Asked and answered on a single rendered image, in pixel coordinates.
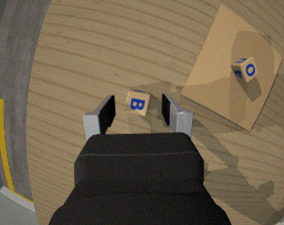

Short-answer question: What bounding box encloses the tan flat mat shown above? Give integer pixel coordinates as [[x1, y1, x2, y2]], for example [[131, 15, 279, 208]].
[[180, 4, 282, 131]]

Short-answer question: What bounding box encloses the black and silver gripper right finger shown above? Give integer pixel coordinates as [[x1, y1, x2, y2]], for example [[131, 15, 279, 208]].
[[162, 94, 193, 139]]

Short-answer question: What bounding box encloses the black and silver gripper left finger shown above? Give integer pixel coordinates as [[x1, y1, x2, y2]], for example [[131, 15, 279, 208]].
[[83, 95, 116, 141]]

